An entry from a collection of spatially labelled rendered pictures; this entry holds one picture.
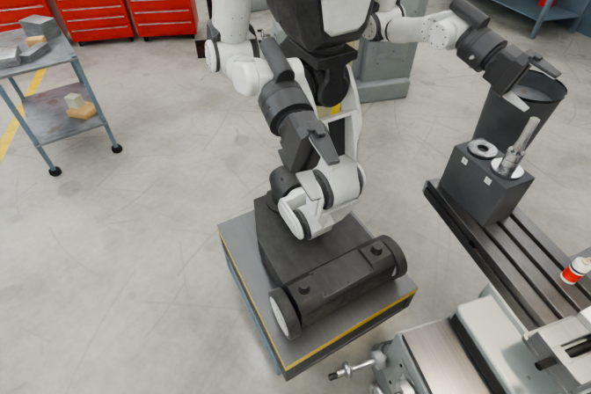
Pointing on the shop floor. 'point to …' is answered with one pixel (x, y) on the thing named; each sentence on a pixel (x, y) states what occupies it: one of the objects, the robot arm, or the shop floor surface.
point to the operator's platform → (370, 300)
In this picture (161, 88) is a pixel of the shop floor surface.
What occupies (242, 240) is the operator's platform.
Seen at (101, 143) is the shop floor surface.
